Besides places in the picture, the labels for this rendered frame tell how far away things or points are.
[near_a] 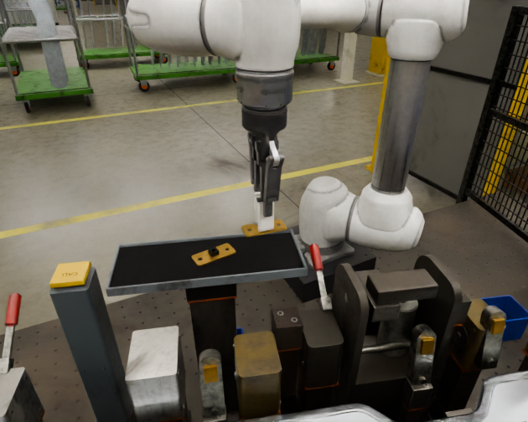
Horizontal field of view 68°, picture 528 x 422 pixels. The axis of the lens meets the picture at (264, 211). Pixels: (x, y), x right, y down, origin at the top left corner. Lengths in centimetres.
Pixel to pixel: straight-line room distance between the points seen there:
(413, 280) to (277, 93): 39
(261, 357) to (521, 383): 48
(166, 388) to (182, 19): 56
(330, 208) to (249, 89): 71
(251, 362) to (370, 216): 67
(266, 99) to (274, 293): 89
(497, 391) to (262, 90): 67
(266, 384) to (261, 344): 7
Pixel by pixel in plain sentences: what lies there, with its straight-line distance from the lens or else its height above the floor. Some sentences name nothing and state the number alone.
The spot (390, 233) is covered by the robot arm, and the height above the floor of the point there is 98.
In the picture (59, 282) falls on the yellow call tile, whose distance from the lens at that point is 81.
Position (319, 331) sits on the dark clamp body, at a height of 108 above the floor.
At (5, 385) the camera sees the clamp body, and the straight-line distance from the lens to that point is 82.
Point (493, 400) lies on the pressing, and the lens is 86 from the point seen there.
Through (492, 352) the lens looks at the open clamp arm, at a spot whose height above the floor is 102.
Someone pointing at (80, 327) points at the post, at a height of 105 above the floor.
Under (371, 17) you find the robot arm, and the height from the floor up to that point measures 156.
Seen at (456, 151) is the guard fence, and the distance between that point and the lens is 336.
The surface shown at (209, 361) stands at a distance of 68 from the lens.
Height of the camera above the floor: 163
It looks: 31 degrees down
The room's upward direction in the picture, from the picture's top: straight up
